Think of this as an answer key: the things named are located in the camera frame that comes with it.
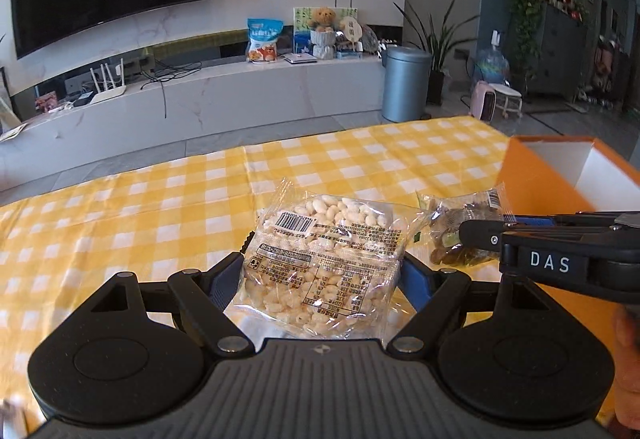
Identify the person's right hand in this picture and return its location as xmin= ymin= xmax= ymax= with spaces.
xmin=614 ymin=305 xmax=640 ymax=426

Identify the white router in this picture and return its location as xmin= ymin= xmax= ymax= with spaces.
xmin=89 ymin=61 xmax=130 ymax=106

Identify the round paper fan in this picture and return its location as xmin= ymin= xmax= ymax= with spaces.
xmin=339 ymin=16 xmax=364 ymax=54

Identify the white low stool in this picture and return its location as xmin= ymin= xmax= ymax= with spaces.
xmin=487 ymin=82 xmax=524 ymax=120

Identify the clear puffed rice packet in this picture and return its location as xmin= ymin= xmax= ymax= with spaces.
xmin=222 ymin=177 xmax=432 ymax=340

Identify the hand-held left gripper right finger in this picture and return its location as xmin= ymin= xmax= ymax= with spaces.
xmin=399 ymin=254 xmax=554 ymax=357

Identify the blue water jug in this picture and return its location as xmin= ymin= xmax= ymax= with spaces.
xmin=472 ymin=31 xmax=511 ymax=88

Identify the grey-blue trash can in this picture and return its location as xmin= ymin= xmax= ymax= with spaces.
xmin=382 ymin=45 xmax=433 ymax=123

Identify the potted long-leaf plant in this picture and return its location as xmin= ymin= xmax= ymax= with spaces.
xmin=394 ymin=0 xmax=482 ymax=106

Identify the climbing green plant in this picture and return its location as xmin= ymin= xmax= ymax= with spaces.
xmin=494 ymin=0 xmax=552 ymax=91

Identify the green picture board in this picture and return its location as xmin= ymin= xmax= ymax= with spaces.
xmin=292 ymin=6 xmax=360 ymax=56

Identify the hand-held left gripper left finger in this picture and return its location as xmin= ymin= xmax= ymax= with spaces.
xmin=94 ymin=251 xmax=255 ymax=357

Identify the shoe rack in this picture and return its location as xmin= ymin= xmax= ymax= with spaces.
xmin=592 ymin=33 xmax=632 ymax=106

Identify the grey cabinet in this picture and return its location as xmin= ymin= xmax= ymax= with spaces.
xmin=529 ymin=0 xmax=592 ymax=103

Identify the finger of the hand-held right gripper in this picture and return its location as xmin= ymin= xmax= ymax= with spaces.
xmin=458 ymin=218 xmax=602 ymax=294
xmin=511 ymin=211 xmax=623 ymax=232

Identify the teddy bear bouquet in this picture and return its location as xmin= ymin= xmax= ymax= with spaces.
xmin=306 ymin=7 xmax=337 ymax=60

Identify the white marble media console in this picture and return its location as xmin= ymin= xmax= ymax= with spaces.
xmin=0 ymin=53 xmax=397 ymax=193

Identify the orange cardboard box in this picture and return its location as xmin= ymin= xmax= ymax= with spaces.
xmin=492 ymin=134 xmax=640 ymax=423

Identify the clear dark snack packet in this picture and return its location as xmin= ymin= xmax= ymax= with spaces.
xmin=415 ymin=182 xmax=509 ymax=268

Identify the black cable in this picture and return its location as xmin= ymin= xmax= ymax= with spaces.
xmin=139 ymin=61 xmax=204 ymax=120

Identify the small photo frame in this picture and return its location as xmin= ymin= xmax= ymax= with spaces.
xmin=34 ymin=90 xmax=59 ymax=113

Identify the yellow checkered tablecloth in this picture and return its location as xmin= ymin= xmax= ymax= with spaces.
xmin=0 ymin=116 xmax=516 ymax=439

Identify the blue snack bag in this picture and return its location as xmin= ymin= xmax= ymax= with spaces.
xmin=245 ymin=17 xmax=285 ymax=64

